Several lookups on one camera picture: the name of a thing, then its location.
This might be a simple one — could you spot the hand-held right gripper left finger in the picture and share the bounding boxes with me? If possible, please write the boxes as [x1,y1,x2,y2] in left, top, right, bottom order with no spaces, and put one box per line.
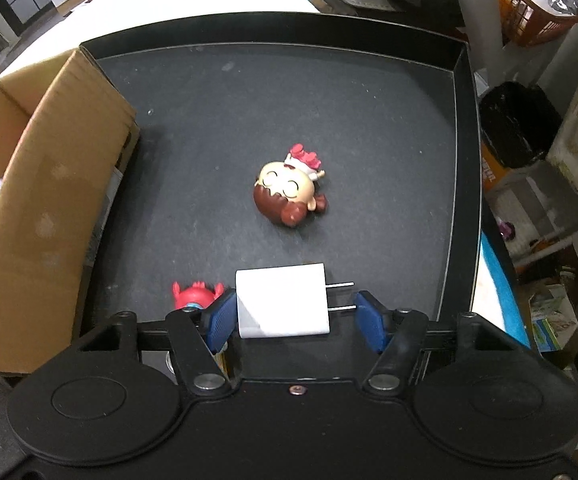
[72,290,238,397]

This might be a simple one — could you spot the brown-haired figurine with red bow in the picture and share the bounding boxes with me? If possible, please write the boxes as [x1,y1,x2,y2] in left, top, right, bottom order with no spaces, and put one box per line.
[252,143,330,229]

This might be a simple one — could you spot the white desk leg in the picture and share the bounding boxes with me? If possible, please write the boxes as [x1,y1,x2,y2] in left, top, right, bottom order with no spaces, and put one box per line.
[443,0,504,88]

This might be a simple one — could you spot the teal blue cloth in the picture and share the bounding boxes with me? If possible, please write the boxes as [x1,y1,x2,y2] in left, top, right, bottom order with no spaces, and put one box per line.
[478,231,533,352]

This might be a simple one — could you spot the black trash bag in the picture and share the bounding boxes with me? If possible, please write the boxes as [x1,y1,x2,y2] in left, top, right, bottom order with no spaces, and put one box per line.
[478,81,566,171]

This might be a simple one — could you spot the red and blue figurine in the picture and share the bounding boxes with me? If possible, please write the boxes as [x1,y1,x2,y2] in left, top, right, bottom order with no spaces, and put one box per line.
[171,279,226,312]

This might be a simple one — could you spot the white plug charger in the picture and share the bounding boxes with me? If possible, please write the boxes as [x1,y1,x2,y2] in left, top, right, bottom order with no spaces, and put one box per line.
[235,262,356,341]

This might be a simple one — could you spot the brown cardboard box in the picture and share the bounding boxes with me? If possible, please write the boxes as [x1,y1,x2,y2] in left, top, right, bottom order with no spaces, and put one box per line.
[0,46,140,377]

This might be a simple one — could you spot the green and white carton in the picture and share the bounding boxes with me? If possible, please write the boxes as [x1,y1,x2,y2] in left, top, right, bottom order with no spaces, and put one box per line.
[529,284,578,354]

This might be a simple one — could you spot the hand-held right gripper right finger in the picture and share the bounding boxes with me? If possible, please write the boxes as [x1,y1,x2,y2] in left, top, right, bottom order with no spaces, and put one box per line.
[354,290,524,396]

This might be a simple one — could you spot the black tray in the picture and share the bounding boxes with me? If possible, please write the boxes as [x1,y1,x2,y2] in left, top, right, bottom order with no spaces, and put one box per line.
[76,10,484,378]

